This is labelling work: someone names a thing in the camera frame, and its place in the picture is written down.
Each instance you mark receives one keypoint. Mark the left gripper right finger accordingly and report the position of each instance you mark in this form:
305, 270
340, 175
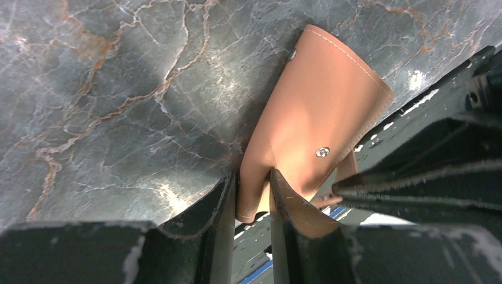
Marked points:
310, 247

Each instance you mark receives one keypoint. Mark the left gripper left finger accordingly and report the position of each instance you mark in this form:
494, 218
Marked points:
196, 246

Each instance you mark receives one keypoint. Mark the brown leather card holder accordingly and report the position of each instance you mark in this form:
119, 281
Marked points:
327, 98

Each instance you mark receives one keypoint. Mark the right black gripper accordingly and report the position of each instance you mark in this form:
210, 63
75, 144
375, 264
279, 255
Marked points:
484, 90

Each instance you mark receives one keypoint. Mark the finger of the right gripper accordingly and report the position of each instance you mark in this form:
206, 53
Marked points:
452, 162

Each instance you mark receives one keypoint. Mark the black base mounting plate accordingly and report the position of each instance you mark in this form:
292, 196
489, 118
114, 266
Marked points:
428, 212

